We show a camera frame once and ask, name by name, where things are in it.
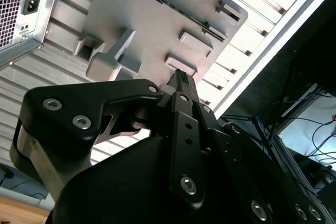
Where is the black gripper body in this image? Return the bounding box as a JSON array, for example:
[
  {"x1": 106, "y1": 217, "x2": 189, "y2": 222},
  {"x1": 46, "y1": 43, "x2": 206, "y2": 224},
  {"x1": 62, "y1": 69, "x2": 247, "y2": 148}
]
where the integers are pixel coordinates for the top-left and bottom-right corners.
[{"x1": 51, "y1": 134, "x2": 253, "y2": 224}]

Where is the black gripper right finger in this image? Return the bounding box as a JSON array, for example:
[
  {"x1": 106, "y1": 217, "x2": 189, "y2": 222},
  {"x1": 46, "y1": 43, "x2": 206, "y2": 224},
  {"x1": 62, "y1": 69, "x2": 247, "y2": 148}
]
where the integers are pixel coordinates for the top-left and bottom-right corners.
[{"x1": 183, "y1": 73, "x2": 334, "y2": 224}]

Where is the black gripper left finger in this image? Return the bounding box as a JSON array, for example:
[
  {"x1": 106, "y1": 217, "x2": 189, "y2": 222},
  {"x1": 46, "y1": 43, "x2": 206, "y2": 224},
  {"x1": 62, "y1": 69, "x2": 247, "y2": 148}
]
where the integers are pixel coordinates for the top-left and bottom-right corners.
[{"x1": 10, "y1": 69, "x2": 205, "y2": 210}]

